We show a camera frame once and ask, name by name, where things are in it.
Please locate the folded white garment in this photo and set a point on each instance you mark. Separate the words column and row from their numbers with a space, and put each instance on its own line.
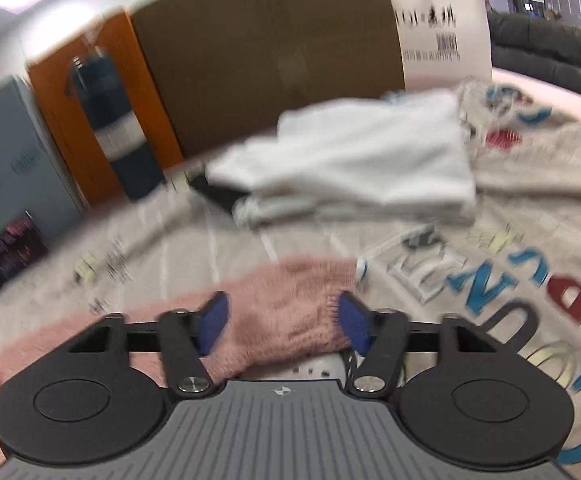
column 348, row 158

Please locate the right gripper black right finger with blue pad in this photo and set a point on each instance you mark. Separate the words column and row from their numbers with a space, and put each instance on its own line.
column 381, row 338

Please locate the white printed tote bag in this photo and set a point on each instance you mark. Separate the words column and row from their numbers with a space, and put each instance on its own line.
column 443, row 42

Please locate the black leather sofa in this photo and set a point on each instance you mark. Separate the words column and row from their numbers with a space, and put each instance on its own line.
column 540, row 49

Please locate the dark blue vacuum bottle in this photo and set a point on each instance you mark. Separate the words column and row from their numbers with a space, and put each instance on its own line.
column 107, row 107

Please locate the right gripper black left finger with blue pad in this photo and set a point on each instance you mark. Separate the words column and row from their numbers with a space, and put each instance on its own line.
column 184, row 338

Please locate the orange flat box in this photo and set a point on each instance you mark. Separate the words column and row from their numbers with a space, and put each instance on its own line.
column 66, row 121

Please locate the large brown cardboard box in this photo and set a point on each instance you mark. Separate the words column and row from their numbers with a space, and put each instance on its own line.
column 225, row 69

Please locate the pink knitted sweater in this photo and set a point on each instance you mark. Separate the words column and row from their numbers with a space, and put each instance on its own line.
column 278, row 312

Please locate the grey-blue flat box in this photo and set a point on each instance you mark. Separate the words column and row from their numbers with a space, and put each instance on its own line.
column 33, row 178

